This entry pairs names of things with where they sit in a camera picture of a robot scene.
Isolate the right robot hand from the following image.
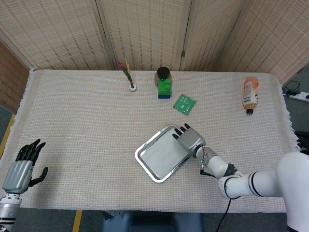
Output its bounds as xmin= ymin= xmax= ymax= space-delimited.
xmin=171 ymin=123 xmax=206 ymax=158

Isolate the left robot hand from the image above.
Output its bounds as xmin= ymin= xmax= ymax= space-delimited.
xmin=2 ymin=139 xmax=49 ymax=195

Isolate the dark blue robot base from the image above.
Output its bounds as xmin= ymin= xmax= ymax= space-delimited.
xmin=101 ymin=210 xmax=205 ymax=232

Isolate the silver metal tray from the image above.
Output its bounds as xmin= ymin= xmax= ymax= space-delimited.
xmin=134 ymin=123 xmax=194 ymax=183

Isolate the green sachet packet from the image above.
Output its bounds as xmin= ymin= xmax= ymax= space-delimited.
xmin=172 ymin=93 xmax=197 ymax=116

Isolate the green toy brick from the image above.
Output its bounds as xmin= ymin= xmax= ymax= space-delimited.
xmin=157 ymin=79 xmax=172 ymax=95

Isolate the glass jar black lid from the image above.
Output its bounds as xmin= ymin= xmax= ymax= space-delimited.
xmin=154 ymin=66 xmax=172 ymax=87

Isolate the orange drink bottle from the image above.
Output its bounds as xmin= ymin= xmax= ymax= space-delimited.
xmin=242 ymin=76 xmax=260 ymax=115

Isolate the small flower vase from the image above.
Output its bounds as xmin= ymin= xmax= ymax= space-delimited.
xmin=117 ymin=57 xmax=138 ymax=93

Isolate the white woven tablecloth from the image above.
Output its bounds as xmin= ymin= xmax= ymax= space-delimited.
xmin=0 ymin=68 xmax=302 ymax=214

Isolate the beige folding screen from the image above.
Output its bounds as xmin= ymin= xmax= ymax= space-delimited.
xmin=0 ymin=0 xmax=309 ymax=114

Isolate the white power strip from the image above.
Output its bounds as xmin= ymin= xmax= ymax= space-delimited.
xmin=289 ymin=91 xmax=309 ymax=102

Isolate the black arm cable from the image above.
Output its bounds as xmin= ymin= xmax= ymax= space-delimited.
xmin=199 ymin=144 xmax=234 ymax=232

